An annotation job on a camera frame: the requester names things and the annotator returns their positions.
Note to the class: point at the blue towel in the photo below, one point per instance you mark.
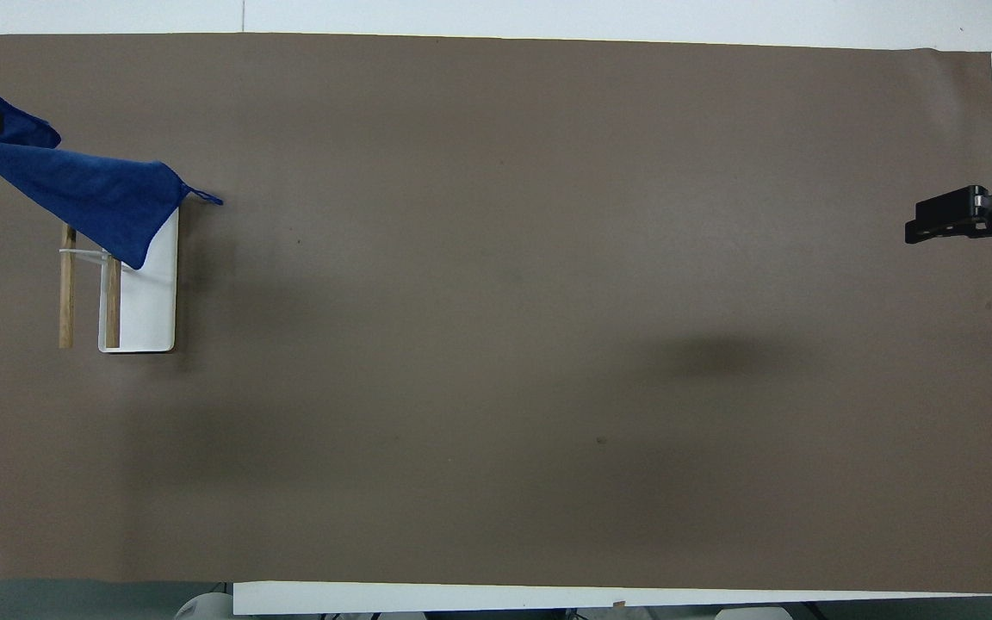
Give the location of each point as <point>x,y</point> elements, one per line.
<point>91,194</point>

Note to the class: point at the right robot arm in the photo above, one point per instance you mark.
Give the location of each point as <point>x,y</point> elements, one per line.
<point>754,614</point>

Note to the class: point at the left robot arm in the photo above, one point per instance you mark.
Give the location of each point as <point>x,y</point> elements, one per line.
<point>205,606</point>

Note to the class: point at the white and wooden towel rack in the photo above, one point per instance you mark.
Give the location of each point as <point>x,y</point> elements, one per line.
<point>150,301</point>

